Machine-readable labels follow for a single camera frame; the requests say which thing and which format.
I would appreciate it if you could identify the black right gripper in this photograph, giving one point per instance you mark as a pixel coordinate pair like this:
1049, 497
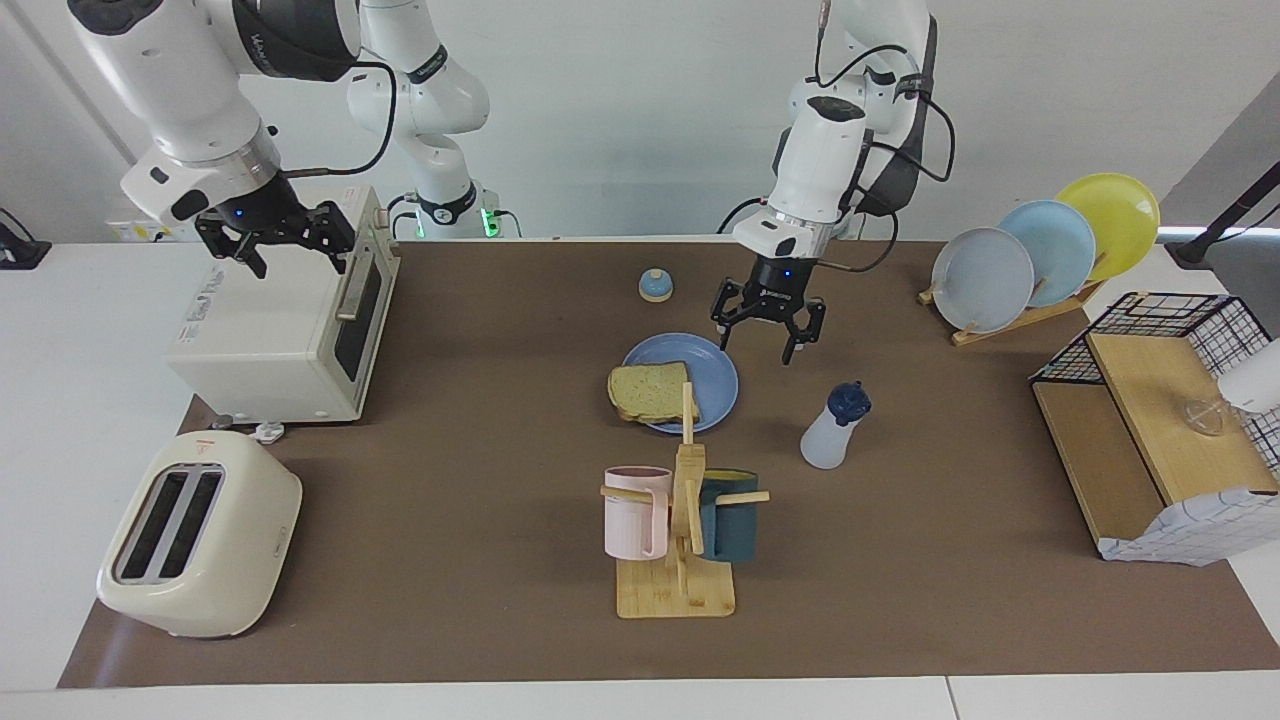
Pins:
265, 210

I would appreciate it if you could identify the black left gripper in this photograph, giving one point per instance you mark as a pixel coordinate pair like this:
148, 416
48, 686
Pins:
778, 290

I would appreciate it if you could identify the squeeze bottle with blue cap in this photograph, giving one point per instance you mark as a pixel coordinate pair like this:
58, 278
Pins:
828, 440

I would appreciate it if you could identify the bread slice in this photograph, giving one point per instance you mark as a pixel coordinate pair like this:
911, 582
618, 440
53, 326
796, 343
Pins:
650, 392

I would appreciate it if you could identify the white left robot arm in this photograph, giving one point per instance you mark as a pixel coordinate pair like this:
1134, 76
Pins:
830, 150

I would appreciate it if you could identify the blue round plate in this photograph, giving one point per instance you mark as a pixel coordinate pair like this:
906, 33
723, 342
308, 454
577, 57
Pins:
715, 375

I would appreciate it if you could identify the white plate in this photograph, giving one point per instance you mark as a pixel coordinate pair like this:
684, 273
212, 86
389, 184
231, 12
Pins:
982, 280

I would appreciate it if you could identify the wooden plate rack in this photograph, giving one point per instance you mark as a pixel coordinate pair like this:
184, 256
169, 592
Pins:
1020, 320

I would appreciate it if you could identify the light blue plate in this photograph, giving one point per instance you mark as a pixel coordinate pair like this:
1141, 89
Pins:
1060, 250

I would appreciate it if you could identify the yellow plate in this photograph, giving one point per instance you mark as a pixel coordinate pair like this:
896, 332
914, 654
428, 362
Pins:
1120, 215

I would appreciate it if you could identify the cream toaster oven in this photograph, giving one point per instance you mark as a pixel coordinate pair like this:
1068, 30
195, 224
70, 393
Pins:
270, 330

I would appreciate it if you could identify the dark teal mug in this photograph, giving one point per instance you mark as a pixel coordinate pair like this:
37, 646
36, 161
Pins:
735, 530

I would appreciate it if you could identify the pink mug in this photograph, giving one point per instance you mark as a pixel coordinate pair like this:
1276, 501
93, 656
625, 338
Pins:
630, 520

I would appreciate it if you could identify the black device on table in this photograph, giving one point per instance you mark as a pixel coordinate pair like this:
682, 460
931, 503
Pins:
20, 252

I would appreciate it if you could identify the wooden mug tree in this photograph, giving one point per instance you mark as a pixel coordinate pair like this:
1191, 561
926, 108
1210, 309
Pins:
675, 595

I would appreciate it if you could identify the cream two-slot toaster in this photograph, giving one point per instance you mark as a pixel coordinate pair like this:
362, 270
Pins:
250, 540

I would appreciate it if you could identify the brown table mat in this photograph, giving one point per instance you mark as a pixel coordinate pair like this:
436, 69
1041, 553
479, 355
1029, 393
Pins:
450, 500

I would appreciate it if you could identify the wooden shelf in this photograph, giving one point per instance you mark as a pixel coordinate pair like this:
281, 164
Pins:
1150, 400

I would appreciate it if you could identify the black stand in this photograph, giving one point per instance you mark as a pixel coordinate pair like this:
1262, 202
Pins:
1195, 250

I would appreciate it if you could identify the clear glass cup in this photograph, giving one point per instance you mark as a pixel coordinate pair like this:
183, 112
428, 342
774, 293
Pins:
1203, 418

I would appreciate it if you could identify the white checkered cloth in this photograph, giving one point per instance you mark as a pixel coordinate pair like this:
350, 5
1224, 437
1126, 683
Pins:
1190, 530

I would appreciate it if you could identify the white cylinder object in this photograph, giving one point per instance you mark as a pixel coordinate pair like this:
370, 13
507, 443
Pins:
1255, 385

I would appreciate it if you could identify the white wall power socket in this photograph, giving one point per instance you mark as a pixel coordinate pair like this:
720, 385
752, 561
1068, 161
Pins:
125, 232

